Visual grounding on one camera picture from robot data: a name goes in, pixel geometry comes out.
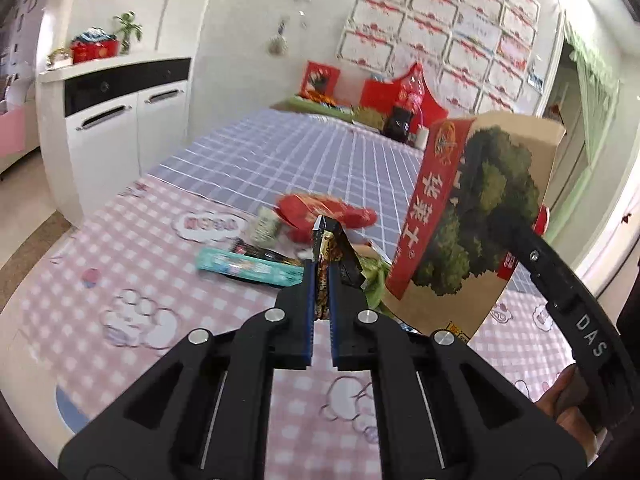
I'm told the cardboard vegetable box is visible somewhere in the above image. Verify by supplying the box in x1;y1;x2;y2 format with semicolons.
382;112;565;340

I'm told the green potted plant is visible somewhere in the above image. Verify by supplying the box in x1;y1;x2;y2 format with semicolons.
113;11;143;55

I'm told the white black sideboard cabinet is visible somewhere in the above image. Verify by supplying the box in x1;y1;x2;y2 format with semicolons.
36;53;192;226

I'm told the teal tissue packet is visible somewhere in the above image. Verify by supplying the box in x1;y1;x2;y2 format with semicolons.
195;247;304;287

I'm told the pink blue checkered tablecloth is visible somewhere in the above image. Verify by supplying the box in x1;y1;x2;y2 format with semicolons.
1;110;573;479

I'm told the red snack bag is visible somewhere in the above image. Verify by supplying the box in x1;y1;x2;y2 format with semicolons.
274;193;378;244

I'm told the right hand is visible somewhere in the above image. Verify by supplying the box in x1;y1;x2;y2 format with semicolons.
534;364;601;466

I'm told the black candy wrapper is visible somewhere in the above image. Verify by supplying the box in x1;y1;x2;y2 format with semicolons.
231;238;303;266

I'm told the dark snack wrapper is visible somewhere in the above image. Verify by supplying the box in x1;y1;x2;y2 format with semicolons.
311;216;364;320

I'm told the red gift box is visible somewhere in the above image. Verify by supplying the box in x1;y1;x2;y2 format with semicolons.
70;39;119;64

